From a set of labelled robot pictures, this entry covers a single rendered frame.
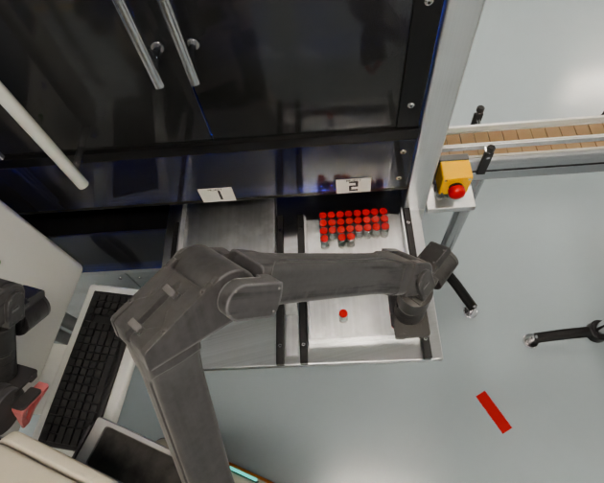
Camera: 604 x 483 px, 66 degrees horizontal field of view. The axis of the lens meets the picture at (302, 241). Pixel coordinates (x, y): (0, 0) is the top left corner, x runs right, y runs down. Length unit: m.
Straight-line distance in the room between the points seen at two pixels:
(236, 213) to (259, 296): 0.85
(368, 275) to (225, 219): 0.72
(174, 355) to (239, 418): 1.58
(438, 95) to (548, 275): 1.50
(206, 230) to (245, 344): 0.34
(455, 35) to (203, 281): 0.60
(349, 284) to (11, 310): 0.51
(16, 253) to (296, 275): 0.85
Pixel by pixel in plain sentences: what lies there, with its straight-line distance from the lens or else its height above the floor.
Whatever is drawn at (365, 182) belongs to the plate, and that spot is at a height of 1.03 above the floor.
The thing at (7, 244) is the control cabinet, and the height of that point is 1.10.
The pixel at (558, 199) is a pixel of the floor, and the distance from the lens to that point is 2.53.
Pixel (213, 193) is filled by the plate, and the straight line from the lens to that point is 1.17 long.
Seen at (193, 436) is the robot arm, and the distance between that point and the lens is 0.56.
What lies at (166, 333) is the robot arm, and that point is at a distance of 0.44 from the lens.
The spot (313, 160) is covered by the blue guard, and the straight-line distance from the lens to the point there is 1.06.
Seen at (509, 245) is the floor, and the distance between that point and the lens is 2.33.
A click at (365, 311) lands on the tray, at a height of 0.88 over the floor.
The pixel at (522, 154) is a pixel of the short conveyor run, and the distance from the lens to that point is 1.39.
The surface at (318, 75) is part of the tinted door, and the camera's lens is 0.89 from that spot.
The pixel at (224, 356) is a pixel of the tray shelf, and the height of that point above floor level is 0.88.
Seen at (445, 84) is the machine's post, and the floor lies 1.33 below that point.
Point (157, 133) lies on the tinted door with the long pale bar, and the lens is 1.03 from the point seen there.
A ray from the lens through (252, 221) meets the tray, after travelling 1.28.
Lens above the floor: 1.97
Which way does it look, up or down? 62 degrees down
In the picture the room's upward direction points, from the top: 11 degrees counter-clockwise
